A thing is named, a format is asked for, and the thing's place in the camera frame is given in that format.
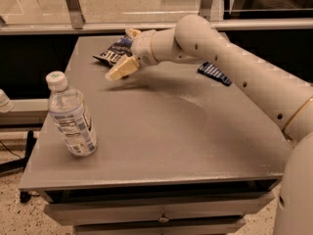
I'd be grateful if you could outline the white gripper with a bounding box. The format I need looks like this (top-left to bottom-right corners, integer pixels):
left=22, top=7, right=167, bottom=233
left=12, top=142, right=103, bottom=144
left=106, top=28, right=157, bottom=81

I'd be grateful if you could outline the blue chip bag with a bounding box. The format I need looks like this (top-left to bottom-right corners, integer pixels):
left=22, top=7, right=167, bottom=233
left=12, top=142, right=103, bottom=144
left=94, top=35, right=132, bottom=68

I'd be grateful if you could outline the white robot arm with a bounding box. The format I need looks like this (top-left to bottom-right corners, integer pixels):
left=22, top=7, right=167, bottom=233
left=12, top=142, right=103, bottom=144
left=106, top=15, right=313, bottom=235

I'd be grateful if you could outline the clear plastic water bottle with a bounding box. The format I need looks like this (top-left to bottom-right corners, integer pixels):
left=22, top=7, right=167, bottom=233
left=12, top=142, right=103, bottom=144
left=46, top=70, right=97, bottom=157

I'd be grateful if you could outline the white bottle at left edge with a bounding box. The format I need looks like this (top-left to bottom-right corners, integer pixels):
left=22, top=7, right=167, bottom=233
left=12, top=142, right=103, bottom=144
left=0, top=89, right=14, bottom=113

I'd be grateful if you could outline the blue candy bar wrapper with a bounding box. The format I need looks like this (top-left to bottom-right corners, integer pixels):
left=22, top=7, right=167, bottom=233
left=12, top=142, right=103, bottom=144
left=198, top=62, right=232, bottom=86

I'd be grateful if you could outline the grey cabinet with drawers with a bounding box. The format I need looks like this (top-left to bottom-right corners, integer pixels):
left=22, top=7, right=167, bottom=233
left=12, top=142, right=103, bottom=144
left=20, top=36, right=291, bottom=235

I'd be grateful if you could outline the left metal railing post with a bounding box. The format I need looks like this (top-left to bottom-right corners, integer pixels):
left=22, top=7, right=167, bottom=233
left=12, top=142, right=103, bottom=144
left=66, top=0, right=85, bottom=29

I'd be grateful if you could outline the metal railing post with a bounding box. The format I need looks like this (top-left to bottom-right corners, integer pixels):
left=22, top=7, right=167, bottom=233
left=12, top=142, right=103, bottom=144
left=199, top=0, right=213, bottom=21
left=66, top=0, right=85, bottom=29

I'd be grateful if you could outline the right metal railing post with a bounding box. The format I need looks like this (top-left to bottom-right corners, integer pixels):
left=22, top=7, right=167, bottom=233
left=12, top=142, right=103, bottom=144
left=199, top=0, right=213, bottom=21

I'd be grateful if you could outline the horizontal metal rail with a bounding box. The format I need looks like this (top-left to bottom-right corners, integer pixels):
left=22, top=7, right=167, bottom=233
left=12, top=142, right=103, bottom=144
left=0, top=18, right=313, bottom=35

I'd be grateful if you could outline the black stand with cable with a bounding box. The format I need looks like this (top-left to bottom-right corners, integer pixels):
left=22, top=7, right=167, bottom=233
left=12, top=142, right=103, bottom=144
left=0, top=130, right=37, bottom=204

